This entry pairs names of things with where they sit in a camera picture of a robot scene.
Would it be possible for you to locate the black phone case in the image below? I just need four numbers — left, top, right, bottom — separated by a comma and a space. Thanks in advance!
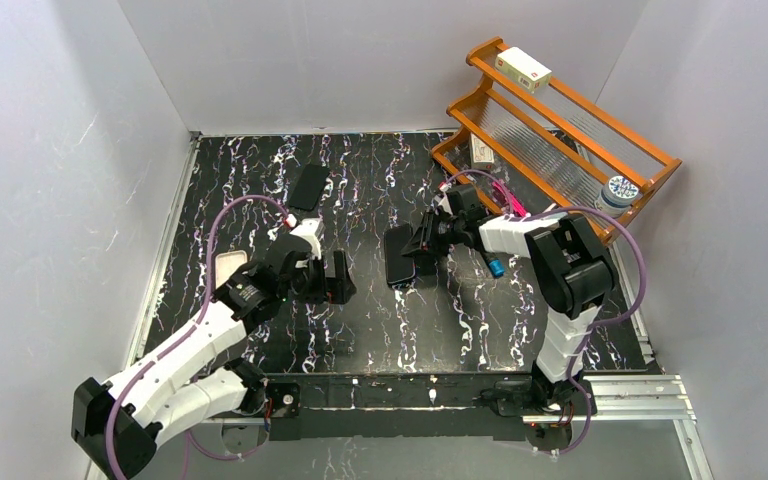
383, 224, 420, 289
287, 164, 330, 212

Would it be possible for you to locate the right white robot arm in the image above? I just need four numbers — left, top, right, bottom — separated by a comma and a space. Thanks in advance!
384, 184, 618, 403

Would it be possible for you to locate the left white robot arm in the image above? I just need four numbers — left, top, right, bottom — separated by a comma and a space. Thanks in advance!
71, 233, 357, 479

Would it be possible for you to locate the beige phone case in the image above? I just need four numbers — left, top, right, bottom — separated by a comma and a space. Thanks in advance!
213, 250, 248, 288

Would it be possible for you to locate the flat black phone case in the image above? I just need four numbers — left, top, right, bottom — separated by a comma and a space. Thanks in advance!
287, 164, 330, 212

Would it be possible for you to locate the pink comb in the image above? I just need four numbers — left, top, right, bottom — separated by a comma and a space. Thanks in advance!
491, 181, 529, 218

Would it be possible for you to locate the blue capped black marker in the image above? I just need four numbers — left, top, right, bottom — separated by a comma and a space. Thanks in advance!
486, 255, 506, 279

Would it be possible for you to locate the small white red box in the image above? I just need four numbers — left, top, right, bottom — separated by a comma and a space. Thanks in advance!
469, 134, 496, 171

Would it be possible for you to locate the orange wooden shelf rack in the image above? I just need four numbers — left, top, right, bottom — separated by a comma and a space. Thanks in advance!
431, 37, 682, 226

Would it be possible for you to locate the white box on shelf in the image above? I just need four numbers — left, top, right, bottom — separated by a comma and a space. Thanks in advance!
494, 47, 553, 93

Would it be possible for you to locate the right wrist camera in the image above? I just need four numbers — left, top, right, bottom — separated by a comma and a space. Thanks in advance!
437, 182, 457, 199

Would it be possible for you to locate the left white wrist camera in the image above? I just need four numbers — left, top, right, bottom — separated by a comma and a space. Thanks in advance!
290, 218, 324, 260

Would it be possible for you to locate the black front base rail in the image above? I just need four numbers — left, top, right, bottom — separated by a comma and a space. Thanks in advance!
265, 373, 541, 441

